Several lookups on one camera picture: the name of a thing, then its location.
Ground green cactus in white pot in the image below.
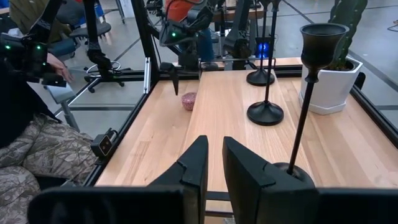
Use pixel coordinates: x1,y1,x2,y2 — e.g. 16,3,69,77
298,0,364,116

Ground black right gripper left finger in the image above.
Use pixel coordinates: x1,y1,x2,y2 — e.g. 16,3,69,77
149,135,209,224

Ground black stool base with casters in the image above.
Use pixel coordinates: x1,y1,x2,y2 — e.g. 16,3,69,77
83,60,126,94

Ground small black table camera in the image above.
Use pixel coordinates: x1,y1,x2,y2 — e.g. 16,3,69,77
90,127,118,164

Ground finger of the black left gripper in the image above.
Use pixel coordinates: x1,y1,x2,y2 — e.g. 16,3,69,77
160,63,177,96
170,63,180,96

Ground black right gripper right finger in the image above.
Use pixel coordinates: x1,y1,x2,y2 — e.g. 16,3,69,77
222,136,318,224

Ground grey stool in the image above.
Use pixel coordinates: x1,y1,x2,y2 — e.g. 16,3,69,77
45,83,81,132

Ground pink glitter candle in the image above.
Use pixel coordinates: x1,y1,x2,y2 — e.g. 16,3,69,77
181,91,198,111

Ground device with blue lights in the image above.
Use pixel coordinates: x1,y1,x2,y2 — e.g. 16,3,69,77
254,36,272,60

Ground dark office chair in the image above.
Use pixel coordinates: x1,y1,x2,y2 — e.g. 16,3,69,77
55,0,113,40

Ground black aluminium table frame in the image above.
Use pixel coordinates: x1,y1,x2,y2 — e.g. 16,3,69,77
83,0,398,187

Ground black metal candlestick holder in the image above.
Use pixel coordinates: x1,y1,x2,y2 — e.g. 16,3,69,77
246,0,276,87
272,23,350,189
246,0,285,127

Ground wooden shelf riser black legs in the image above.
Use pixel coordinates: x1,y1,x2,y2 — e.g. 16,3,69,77
182,70,317,224

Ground person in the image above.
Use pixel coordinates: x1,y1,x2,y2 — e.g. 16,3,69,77
164,0,218,63
0,51,99,224

